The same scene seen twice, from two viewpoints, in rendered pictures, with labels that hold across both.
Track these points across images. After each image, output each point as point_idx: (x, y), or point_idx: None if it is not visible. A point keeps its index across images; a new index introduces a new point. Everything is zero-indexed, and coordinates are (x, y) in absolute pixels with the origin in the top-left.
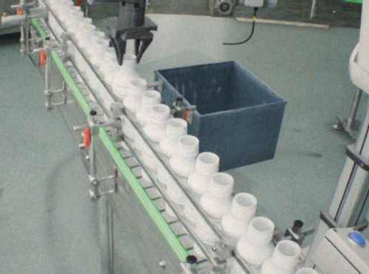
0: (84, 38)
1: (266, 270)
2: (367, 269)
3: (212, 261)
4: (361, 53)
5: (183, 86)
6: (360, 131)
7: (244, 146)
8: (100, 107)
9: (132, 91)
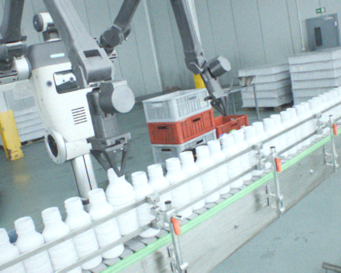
0: (7, 245)
1: (263, 135)
2: (241, 129)
3: (262, 153)
4: (69, 132)
5: None
6: (84, 183)
7: None
8: (110, 249)
9: (146, 178)
